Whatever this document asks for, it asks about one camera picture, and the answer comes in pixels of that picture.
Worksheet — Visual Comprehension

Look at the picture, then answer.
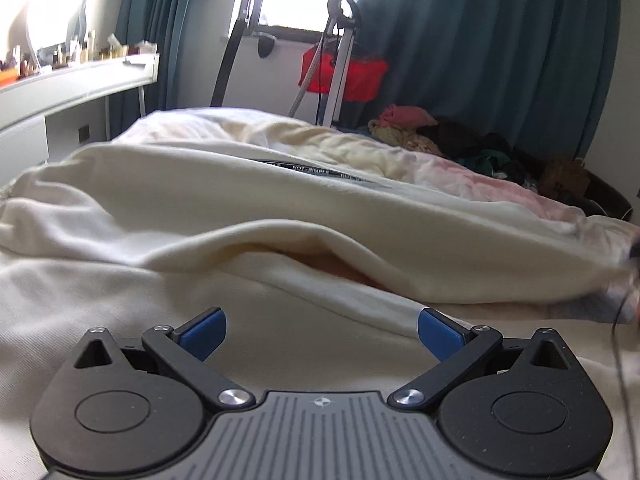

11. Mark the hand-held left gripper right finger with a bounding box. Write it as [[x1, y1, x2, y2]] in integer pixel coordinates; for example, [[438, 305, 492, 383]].
[[389, 307, 581, 407]]

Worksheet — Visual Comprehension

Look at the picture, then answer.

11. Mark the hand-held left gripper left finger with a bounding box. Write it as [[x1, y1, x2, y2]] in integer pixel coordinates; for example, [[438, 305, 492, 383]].
[[74, 306, 255, 408]]

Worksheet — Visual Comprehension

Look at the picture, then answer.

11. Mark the pile of dark clothes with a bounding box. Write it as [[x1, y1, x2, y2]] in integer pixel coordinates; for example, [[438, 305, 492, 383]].
[[369, 105, 541, 186]]

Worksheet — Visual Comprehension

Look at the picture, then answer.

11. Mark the black sofa bench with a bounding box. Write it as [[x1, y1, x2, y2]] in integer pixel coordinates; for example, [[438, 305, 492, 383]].
[[525, 155, 633, 221]]

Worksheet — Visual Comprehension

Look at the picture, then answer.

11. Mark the brown paper bag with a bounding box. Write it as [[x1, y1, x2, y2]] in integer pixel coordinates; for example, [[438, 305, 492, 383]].
[[540, 157, 591, 198]]

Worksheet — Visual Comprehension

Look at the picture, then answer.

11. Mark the pink garment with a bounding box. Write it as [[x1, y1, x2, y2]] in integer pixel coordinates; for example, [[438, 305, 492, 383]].
[[375, 104, 438, 131]]

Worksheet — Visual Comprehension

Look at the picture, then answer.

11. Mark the wide blue curtain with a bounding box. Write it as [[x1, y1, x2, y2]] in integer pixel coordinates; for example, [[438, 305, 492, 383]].
[[345, 0, 623, 161]]

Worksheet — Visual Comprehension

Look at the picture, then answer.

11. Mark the garment steamer stand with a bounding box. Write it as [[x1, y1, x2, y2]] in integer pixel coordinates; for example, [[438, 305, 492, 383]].
[[290, 0, 361, 128]]

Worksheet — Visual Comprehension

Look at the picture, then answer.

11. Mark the white dressing table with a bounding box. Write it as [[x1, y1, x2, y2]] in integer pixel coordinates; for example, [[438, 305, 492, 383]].
[[0, 52, 161, 166]]

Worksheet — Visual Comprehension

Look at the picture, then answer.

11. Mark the row of cosmetic bottles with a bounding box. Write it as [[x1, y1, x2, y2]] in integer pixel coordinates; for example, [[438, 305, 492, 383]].
[[10, 30, 131, 68]]

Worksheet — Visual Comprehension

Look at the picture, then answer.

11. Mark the narrow blue curtain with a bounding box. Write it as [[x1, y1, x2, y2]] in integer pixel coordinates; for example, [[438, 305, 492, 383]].
[[115, 0, 251, 111]]

